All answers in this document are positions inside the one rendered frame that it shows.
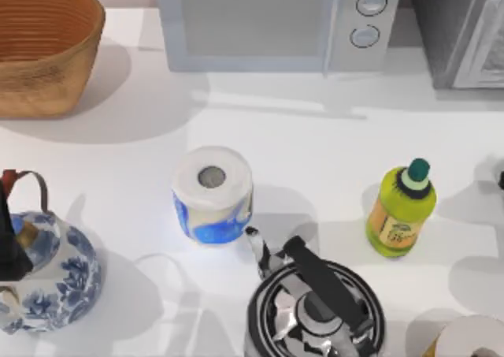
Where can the pale microwave oven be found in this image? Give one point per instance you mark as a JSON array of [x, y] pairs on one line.
[[252, 26]]

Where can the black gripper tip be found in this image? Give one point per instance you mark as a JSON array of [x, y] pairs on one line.
[[8, 231]]

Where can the shiny metal kettle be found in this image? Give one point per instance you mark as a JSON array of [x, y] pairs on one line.
[[315, 309]]

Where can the microwave knob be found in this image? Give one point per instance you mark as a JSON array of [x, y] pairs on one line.
[[365, 36], [371, 2]]

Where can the brown woven basket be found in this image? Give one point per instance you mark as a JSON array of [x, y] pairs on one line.
[[43, 69]]

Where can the blue and white porcelain teapot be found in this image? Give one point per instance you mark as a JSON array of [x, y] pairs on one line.
[[51, 270]]

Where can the white and yellow paper roll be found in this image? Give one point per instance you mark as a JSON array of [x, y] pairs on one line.
[[464, 337]]

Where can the green bottle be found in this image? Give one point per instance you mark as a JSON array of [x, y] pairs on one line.
[[397, 211]]

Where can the blue and white paper roll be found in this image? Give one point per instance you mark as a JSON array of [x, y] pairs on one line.
[[212, 203]]

